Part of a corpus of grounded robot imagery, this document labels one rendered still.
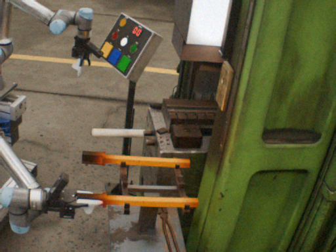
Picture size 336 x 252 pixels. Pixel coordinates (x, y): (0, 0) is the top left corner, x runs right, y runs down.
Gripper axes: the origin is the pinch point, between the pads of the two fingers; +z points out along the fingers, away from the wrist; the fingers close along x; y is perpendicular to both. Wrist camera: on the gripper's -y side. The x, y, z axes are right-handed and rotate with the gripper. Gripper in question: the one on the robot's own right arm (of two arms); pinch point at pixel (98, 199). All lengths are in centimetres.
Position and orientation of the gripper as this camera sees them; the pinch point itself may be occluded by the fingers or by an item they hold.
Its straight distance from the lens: 163.5
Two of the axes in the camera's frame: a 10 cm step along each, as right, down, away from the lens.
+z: 9.8, 0.5, 1.7
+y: -1.4, 8.5, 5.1
